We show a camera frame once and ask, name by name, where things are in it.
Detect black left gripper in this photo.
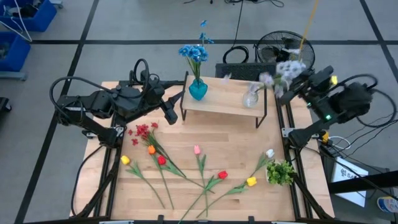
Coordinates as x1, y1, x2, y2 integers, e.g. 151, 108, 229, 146
141, 74, 185, 125

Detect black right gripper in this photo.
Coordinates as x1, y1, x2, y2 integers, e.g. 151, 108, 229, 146
279, 65, 335, 106

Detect white flower bunch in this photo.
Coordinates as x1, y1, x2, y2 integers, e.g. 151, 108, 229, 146
221, 48, 307, 100

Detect teal glass vase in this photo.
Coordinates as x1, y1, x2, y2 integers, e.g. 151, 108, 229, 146
188, 77, 208, 101

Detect red blossom spray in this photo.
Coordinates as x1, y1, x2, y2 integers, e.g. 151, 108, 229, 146
127, 122, 187, 178

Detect clear glass vase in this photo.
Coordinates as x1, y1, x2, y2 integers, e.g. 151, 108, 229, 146
242, 88, 259, 109

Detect orange tulip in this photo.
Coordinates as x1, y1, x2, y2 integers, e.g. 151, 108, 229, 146
147, 144, 175, 210

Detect pink tulip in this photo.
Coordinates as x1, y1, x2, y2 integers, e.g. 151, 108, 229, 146
193, 144, 210, 218

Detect red tulip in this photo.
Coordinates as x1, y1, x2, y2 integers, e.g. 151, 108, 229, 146
157, 155, 215, 194
177, 170, 229, 224

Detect blue flower bunch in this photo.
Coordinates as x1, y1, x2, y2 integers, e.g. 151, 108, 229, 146
178, 20, 215, 82

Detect yellow tulip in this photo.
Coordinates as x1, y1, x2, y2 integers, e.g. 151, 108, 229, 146
196, 176, 257, 218
120, 154, 165, 209

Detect wooden shelf black legs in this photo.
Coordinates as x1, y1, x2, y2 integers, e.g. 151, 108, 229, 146
180, 70, 268, 129

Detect black floor fan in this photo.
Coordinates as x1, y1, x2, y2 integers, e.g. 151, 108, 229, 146
254, 30, 316, 71

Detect black rectangular box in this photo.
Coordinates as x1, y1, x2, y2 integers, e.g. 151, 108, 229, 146
215, 62, 277, 82

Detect white tulip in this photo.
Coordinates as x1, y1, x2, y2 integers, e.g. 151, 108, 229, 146
239, 148, 275, 194

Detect green plant white pot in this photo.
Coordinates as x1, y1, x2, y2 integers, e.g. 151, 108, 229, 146
266, 159, 296, 187

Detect white printed sign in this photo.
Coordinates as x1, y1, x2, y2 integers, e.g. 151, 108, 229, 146
330, 156, 369, 208

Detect round printed canister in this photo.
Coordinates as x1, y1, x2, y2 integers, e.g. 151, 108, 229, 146
376, 195, 398, 214

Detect blue storage bin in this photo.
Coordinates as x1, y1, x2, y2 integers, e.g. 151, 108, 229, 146
0, 30, 31, 73
0, 0, 58, 32

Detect black chair foot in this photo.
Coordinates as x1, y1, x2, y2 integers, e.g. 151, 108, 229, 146
0, 96, 12, 113

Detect white cable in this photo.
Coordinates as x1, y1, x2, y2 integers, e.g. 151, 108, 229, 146
328, 135, 352, 151

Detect black coiled floor cable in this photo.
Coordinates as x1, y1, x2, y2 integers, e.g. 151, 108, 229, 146
222, 45, 250, 65

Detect yellow hanging cord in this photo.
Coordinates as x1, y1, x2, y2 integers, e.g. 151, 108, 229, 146
298, 0, 320, 62

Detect black metal rig frame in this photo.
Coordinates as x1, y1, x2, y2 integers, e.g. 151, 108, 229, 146
70, 80, 335, 224

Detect long black floor cable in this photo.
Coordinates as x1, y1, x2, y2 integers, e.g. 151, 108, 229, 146
233, 0, 244, 47

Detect black floor cable bundle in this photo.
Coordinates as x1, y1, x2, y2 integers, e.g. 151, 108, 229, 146
340, 111, 398, 159

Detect black base cable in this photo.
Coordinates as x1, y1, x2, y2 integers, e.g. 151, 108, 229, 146
70, 144, 106, 217

